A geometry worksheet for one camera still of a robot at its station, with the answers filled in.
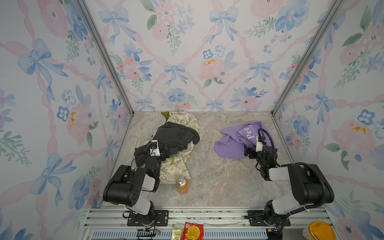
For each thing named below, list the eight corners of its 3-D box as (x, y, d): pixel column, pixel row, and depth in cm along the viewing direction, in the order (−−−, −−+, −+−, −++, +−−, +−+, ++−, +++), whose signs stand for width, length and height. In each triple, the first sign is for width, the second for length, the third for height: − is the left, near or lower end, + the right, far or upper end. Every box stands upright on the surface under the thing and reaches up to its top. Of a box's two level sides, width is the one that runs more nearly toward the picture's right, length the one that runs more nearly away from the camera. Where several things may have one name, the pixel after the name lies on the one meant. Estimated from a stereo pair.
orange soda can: (177, 194, 83) (175, 187, 74) (178, 183, 87) (176, 176, 78) (188, 194, 83) (188, 187, 74) (188, 183, 87) (188, 176, 78)
